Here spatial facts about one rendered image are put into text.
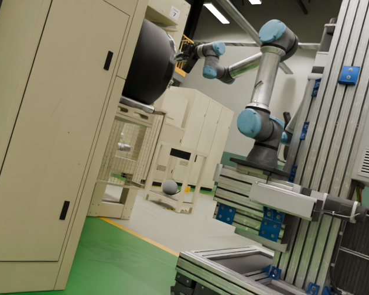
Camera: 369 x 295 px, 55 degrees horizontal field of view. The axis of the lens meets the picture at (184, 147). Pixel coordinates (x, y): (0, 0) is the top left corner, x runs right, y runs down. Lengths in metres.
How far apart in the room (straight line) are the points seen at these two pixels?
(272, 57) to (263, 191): 0.60
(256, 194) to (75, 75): 0.86
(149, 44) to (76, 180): 1.03
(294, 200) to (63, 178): 0.90
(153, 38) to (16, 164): 1.19
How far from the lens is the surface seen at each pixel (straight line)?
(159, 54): 2.20
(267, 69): 1.66
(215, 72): 1.91
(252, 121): 1.57
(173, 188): 4.62
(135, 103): 2.24
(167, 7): 2.86
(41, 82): 1.37
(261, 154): 1.67
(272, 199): 1.50
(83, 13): 1.45
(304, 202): 1.46
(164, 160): 6.98
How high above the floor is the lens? 0.65
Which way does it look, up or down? 2 degrees up
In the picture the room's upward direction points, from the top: 16 degrees clockwise
